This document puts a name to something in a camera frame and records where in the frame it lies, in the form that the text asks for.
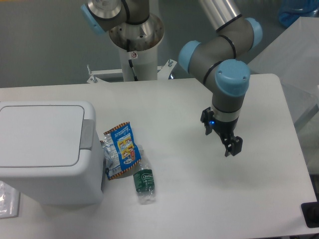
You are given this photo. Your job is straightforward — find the black cable on pedestal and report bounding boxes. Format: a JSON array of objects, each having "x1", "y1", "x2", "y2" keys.
[{"x1": 126, "y1": 39, "x2": 139, "y2": 82}]

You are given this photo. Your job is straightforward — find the white trash can lid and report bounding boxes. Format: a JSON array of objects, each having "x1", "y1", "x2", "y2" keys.
[{"x1": 0, "y1": 106, "x2": 84, "y2": 168}]

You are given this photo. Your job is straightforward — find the white pedestal base frame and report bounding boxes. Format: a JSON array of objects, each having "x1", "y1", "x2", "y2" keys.
[{"x1": 87, "y1": 59, "x2": 177, "y2": 84}]

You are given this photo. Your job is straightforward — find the black device at table edge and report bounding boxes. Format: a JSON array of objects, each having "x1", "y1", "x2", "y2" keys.
[{"x1": 301, "y1": 202, "x2": 319, "y2": 228}]

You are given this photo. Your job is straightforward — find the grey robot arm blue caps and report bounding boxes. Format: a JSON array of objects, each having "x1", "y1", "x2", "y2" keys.
[{"x1": 81, "y1": 0, "x2": 263, "y2": 156}]

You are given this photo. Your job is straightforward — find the clear plastic bottle green label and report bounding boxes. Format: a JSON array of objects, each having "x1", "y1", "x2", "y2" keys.
[{"x1": 133, "y1": 144, "x2": 156, "y2": 205}]

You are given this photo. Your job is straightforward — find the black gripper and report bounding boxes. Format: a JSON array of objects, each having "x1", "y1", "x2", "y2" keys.
[{"x1": 200, "y1": 107, "x2": 243, "y2": 157}]

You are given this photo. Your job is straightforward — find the blue water jug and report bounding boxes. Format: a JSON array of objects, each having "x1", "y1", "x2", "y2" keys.
[{"x1": 278, "y1": 0, "x2": 319, "y2": 28}]

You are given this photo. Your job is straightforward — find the blue snack bag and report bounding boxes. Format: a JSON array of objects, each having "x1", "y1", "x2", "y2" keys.
[{"x1": 101, "y1": 122, "x2": 142, "y2": 180}]

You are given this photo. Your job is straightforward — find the clear plastic sheet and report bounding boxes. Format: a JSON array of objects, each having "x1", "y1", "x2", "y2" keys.
[{"x1": 0, "y1": 181, "x2": 20, "y2": 219}]

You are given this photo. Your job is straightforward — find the white trash can body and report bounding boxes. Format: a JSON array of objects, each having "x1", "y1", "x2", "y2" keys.
[{"x1": 0, "y1": 101, "x2": 105, "y2": 205}]

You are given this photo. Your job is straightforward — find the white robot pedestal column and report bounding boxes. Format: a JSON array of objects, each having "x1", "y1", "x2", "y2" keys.
[{"x1": 118, "y1": 47, "x2": 158, "y2": 81}]

